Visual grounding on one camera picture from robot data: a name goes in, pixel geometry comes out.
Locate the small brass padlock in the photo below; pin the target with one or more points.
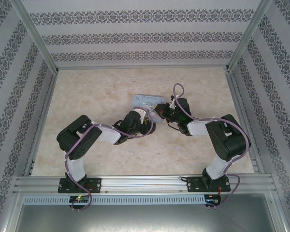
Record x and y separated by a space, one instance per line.
148 119

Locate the pastel cartoon dog box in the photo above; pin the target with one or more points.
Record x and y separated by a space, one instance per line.
145 100

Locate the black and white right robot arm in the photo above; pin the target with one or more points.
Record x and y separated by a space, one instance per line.
229 142

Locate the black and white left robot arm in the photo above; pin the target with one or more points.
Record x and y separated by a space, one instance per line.
79 140

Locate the grey metal panel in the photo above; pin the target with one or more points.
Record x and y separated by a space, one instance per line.
145 218

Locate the left controller board with lights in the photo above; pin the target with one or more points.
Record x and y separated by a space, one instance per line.
80 199

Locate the controller board with lights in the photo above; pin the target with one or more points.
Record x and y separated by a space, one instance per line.
213 199
80 199

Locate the right controller board with lights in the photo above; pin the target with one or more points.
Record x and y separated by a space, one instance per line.
213 199

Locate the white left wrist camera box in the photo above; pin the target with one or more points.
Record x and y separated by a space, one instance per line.
139 113

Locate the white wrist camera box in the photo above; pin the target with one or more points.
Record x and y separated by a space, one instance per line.
173 104
139 113

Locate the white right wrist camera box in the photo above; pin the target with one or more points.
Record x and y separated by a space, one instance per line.
173 104

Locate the aluminium mounting rail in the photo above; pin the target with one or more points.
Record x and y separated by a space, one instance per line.
145 183

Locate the aluminium side rail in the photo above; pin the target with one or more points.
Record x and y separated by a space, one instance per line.
241 106
44 116

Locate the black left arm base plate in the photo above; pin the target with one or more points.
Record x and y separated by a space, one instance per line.
95 184

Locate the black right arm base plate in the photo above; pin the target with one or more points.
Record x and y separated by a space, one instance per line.
194 184

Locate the aluminium frame post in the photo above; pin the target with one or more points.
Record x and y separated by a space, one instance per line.
33 36
249 33

